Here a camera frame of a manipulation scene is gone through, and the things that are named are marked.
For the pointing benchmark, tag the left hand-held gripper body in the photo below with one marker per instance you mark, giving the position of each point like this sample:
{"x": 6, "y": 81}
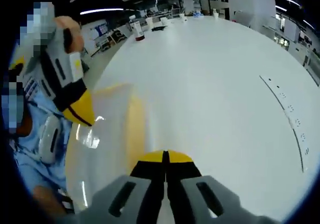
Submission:
{"x": 76, "y": 66}

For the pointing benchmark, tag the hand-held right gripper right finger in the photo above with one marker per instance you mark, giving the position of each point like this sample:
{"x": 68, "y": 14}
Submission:
{"x": 200, "y": 196}

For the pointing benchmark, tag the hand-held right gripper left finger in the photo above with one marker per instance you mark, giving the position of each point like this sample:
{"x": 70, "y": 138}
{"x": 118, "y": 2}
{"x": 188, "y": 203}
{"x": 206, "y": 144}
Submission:
{"x": 125, "y": 196}

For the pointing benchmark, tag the clear storage box yellow latches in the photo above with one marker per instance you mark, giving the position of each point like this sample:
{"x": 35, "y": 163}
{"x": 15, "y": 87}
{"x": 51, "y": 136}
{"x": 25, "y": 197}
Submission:
{"x": 112, "y": 133}

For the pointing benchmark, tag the person's left hand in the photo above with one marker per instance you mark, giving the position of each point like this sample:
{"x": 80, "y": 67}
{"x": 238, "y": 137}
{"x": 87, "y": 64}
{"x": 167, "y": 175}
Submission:
{"x": 76, "y": 37}

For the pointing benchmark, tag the white worn chest device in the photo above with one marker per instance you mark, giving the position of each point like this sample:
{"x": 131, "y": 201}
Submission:
{"x": 48, "y": 138}

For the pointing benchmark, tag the person in blue shirt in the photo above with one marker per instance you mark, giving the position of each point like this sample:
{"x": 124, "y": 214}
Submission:
{"x": 30, "y": 153}

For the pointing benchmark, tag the white bottle red base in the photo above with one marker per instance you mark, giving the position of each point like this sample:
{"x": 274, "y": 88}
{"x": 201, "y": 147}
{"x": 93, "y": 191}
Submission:
{"x": 139, "y": 31}

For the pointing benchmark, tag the white paper cup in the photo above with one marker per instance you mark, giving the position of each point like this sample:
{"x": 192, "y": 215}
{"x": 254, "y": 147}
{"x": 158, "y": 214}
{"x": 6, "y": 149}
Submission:
{"x": 164, "y": 21}
{"x": 149, "y": 23}
{"x": 215, "y": 13}

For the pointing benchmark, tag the white square pillar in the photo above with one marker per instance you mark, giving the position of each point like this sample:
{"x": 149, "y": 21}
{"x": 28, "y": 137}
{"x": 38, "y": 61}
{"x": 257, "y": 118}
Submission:
{"x": 250, "y": 3}

